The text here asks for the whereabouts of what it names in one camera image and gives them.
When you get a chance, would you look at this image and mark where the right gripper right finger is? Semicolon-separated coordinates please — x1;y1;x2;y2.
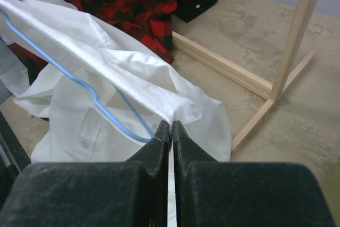
172;121;335;226

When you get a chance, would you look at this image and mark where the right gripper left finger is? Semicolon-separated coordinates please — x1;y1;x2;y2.
1;121;171;226

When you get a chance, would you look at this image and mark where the light blue wire hanger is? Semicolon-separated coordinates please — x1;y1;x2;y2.
1;9;154;144

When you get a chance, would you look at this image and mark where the grey white hanging shirt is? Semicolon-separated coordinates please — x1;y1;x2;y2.
1;39;30;96

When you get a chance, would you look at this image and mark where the black hanging shirt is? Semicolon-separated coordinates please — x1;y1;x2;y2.
173;0;218;23

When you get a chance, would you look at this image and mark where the wooden clothes rack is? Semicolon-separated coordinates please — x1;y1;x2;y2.
172;0;318;152

